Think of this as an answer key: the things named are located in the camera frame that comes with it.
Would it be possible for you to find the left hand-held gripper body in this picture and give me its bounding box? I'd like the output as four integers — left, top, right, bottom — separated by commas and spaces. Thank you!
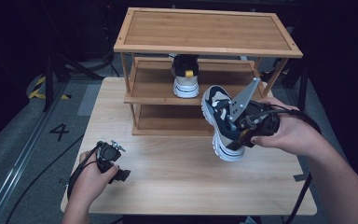
95, 139, 127, 174

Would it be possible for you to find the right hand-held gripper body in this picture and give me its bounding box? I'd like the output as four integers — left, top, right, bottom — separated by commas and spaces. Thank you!
227, 77, 282, 147

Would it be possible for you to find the navy white child sneaker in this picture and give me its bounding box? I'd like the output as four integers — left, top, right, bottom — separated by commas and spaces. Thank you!
200, 85, 254, 162
171, 53, 200, 99

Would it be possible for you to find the three-tier wooden shoe rack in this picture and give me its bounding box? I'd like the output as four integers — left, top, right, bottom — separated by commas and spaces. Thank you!
113, 7, 304, 137

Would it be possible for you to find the person's left hand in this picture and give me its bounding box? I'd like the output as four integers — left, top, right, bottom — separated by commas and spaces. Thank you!
69, 150, 120, 211

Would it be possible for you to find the person's right hand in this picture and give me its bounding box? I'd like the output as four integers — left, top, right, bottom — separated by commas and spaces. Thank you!
250, 96, 325, 157

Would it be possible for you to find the black upright stand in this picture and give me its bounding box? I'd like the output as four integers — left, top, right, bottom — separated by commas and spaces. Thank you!
297, 59, 310, 111

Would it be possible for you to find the grey tape piece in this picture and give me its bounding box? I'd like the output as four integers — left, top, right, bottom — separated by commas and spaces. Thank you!
293, 173, 310, 183

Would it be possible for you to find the yellow black floor tape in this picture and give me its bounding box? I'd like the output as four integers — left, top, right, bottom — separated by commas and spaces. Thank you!
27, 76, 73, 101

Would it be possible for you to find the black tripod stand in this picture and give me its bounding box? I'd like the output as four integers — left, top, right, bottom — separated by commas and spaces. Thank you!
41, 52, 104, 113

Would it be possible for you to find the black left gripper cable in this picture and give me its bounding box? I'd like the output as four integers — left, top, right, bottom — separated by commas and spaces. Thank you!
66, 140, 106, 200

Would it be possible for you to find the thin black floor cable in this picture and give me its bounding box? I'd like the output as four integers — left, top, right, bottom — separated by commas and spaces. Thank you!
5, 133, 86, 224

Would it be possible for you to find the metal floor rail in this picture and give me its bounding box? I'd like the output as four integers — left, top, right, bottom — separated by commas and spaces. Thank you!
0, 83, 70, 224

